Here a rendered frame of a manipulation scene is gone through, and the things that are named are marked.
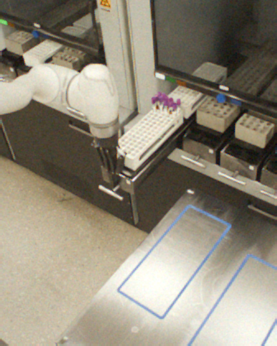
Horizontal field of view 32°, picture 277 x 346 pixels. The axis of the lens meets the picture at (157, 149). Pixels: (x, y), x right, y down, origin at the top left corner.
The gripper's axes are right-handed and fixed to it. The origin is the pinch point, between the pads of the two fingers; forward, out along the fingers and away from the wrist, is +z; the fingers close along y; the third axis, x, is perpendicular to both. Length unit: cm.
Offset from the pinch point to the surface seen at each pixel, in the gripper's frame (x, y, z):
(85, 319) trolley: 43, -26, -2
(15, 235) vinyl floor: 3, 75, 80
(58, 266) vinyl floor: 4, 43, 80
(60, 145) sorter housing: -28, 61, 36
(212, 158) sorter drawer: -28.2, -20.6, 3.7
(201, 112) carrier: -35.6, -11.7, -8.0
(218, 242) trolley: 5.4, -42.4, -2.1
